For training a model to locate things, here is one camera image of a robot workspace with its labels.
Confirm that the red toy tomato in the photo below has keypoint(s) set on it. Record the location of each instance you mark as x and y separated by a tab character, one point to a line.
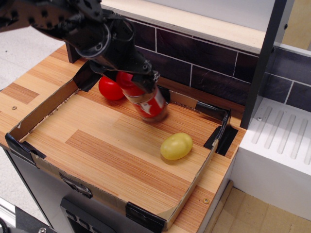
110	89

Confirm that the dark grey left shelf post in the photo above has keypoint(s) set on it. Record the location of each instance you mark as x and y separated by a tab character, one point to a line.
73	55

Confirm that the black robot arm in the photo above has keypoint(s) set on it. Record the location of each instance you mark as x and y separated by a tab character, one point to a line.
77	22

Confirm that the white toy sink drainboard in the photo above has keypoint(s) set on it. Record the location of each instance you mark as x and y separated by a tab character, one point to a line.
273	162

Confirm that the black toy oven panel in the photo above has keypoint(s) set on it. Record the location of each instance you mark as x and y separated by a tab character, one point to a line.
83	219

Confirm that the dark grey shelf post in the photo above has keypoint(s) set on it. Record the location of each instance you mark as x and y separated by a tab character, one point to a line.
255	94
73	55

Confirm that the yellow toy potato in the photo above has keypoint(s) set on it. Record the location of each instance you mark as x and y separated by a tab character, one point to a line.
176	146

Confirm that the red-lidded basil spice bottle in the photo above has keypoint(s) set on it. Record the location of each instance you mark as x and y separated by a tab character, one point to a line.
150	106

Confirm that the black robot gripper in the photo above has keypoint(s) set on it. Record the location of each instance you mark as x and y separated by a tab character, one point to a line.
115	52

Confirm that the cardboard fence with black tape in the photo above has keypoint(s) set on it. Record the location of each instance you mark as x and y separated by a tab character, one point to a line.
72	144

